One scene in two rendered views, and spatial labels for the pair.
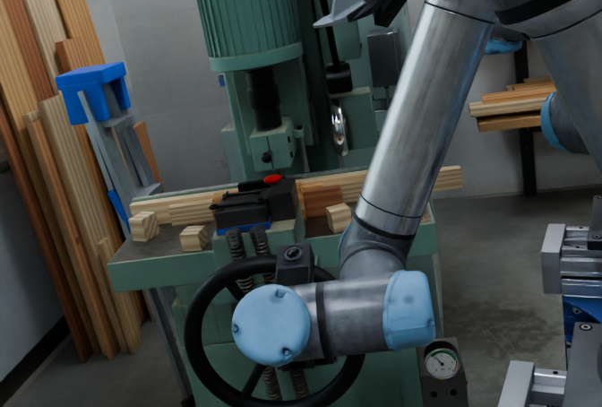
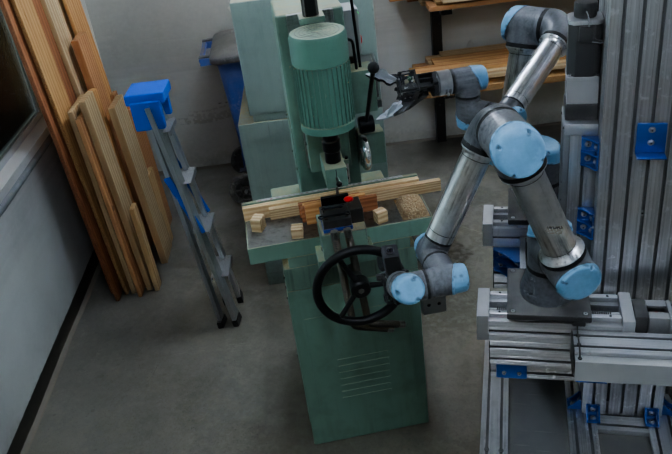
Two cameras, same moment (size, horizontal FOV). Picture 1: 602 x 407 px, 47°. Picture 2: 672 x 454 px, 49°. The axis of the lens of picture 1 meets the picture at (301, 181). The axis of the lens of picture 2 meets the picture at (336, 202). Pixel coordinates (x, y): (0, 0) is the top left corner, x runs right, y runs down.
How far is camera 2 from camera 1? 1.21 m
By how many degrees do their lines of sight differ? 16
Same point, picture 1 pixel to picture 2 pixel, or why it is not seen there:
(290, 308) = (419, 283)
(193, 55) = (159, 27)
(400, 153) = (451, 214)
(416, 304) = (464, 277)
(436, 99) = (467, 193)
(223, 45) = (316, 122)
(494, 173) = (413, 124)
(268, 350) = (411, 299)
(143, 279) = (269, 256)
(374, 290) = (447, 273)
